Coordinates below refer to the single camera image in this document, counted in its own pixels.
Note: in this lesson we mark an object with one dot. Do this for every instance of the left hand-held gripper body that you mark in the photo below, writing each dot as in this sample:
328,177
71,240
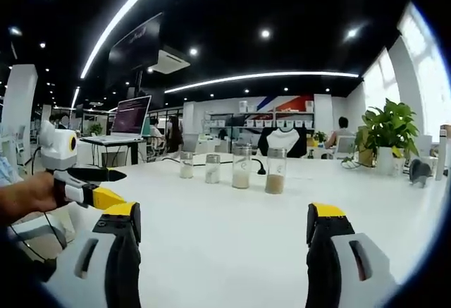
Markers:
58,146

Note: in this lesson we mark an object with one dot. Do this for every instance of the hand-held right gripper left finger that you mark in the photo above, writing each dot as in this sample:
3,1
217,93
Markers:
121,251

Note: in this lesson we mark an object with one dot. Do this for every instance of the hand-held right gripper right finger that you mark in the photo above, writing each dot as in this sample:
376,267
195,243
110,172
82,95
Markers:
326,255

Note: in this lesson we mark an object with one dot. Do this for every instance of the small seasoning bottle white powder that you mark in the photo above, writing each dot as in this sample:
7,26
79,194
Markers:
186,168

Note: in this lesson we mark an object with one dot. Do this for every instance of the tall seasoning bottle brown powder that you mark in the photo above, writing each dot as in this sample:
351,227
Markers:
275,179

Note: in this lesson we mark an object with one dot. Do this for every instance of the short seasoning bottle white powder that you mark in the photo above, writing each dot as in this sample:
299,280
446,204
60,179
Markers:
212,172

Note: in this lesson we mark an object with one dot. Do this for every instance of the tall seasoning bottle beige powder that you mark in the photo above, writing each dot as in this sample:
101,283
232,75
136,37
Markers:
241,174

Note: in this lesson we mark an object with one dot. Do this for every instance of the white cylinder bottle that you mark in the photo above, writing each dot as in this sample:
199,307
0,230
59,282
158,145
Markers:
442,153

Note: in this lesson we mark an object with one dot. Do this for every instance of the person's left hand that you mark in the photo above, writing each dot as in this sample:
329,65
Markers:
28,195

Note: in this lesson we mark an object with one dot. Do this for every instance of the standing desk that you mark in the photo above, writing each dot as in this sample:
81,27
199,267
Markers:
116,149

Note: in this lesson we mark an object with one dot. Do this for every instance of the light blue cloth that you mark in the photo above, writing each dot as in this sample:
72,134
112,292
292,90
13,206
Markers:
8,168

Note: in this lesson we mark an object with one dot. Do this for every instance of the open white laptop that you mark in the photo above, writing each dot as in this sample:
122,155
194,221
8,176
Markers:
130,116

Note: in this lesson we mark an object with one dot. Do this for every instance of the black power plug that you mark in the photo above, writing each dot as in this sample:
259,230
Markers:
260,167

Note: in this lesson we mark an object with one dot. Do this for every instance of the white plant pot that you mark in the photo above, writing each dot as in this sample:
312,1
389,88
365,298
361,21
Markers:
385,161

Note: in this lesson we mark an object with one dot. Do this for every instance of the small green plant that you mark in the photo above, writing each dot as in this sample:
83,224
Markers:
320,136

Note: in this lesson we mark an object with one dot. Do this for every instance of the black and white shirt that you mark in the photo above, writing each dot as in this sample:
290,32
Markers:
282,142

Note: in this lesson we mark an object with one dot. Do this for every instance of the hanging black monitor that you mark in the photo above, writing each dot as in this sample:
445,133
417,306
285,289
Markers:
135,49

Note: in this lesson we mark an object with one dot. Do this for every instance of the grey figurine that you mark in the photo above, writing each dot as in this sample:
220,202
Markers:
421,172

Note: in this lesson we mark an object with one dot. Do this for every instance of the ceiling air conditioner unit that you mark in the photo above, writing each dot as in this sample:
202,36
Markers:
169,61

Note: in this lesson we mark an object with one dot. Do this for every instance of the green potted plant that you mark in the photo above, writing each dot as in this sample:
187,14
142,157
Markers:
387,124

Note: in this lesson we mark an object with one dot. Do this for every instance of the storage shelf with white boxes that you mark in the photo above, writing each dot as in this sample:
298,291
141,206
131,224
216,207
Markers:
260,121

